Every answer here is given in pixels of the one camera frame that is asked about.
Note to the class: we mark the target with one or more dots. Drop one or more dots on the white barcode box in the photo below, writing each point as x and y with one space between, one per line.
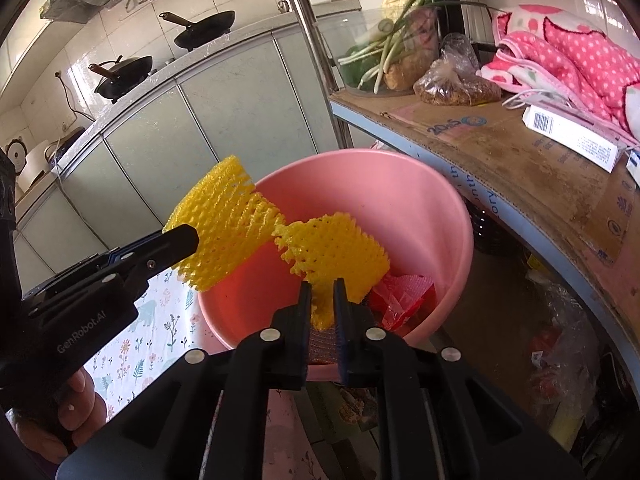
575 137

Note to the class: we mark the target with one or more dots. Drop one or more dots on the crumpled plastic bags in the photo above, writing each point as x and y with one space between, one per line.
565 360

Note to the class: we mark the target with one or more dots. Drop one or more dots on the kitchen counter cabinet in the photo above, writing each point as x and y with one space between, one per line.
225 110

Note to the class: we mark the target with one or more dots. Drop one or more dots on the metal shelf rack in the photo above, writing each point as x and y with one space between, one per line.
310 35

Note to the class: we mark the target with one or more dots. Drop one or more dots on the black blender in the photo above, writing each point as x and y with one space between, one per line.
457 10

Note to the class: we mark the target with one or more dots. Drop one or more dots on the white rice cooker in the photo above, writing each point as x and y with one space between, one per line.
30 165

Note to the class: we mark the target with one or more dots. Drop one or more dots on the white blue box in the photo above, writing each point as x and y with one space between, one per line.
635 167

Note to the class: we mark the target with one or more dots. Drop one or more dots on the glass bowl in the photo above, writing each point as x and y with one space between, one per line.
340 30

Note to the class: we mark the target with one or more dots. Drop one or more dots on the black induction cooker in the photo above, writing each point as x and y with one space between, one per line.
67 145

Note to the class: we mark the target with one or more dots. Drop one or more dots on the bag of brown grains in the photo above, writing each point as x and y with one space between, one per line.
457 87

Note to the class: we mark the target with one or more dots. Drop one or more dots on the red printed packaging bag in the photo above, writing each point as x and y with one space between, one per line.
400 295

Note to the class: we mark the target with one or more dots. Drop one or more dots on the floral tablecloth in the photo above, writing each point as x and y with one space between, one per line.
145 340

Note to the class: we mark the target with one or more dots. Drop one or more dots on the yellow foam net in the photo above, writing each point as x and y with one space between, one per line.
225 210
335 250

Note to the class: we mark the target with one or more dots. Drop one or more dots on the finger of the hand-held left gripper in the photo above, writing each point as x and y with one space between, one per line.
170 247

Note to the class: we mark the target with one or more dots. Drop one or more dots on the metal kettle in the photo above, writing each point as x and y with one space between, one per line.
285 4

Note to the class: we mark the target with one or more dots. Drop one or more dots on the black wok with lid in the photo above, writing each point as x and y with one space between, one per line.
122 77

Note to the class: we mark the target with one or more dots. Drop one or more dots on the green vegetable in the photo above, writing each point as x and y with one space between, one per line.
357 67

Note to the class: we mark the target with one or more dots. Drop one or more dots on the person's left hand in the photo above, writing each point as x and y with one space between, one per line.
85 405

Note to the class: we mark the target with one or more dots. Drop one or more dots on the silver scouring pad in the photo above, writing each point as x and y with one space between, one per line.
322 347

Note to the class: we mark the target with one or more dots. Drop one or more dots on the cardboard sheet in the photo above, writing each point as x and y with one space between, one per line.
500 150

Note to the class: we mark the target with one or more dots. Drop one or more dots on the pink polka-dot cloth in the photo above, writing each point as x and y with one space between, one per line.
575 55

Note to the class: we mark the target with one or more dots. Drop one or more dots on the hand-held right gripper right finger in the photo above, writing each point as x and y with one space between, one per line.
341 350

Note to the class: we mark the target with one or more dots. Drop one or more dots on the green onions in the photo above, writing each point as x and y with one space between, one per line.
395 42

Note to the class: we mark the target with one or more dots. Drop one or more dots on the green printed package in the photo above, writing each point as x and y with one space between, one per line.
350 410

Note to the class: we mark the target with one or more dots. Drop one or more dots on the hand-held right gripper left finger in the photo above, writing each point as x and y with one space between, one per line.
305 320

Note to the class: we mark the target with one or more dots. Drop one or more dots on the pink plastic basin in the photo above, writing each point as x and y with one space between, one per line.
400 200

